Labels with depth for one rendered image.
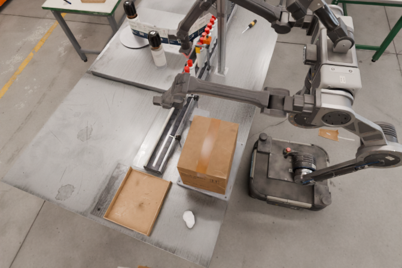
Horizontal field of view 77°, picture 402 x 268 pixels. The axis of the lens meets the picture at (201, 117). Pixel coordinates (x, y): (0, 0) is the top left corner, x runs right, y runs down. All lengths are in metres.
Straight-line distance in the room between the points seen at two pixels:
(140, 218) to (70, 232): 1.17
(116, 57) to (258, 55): 1.09
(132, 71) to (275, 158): 1.33
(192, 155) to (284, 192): 1.09
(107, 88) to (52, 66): 1.84
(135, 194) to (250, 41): 1.42
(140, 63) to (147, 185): 0.92
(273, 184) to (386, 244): 0.96
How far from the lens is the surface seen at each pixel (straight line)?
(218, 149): 1.23
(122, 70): 1.98
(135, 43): 2.14
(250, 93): 0.95
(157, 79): 1.84
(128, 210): 1.51
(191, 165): 1.21
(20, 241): 2.79
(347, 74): 1.05
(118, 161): 1.63
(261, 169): 2.16
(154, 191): 1.50
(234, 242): 2.25
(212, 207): 1.44
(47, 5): 3.13
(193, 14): 1.37
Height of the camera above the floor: 2.24
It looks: 58 degrees down
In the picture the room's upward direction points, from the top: 6 degrees counter-clockwise
